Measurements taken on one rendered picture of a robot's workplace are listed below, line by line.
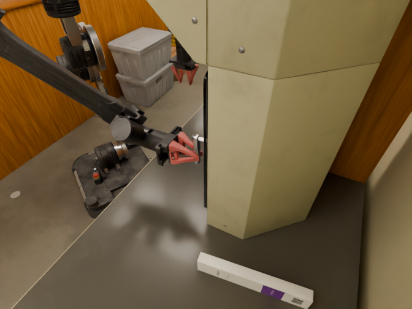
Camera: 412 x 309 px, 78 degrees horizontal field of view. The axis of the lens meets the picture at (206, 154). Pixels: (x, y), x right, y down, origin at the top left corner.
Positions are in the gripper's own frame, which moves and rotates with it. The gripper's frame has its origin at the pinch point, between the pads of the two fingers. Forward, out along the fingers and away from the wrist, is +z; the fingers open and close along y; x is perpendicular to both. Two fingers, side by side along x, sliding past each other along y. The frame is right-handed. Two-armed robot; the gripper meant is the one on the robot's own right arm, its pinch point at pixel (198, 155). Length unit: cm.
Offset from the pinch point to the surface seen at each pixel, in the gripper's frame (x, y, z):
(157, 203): 20.4, -5.5, -11.7
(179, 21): -32.6, -5.6, 0.7
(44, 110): 79, 64, -191
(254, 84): -25.0, -5.4, 13.5
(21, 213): 113, -7, -146
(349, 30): -32.3, 2.4, 24.1
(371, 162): 11, 32, 43
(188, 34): -30.9, -5.6, 2.1
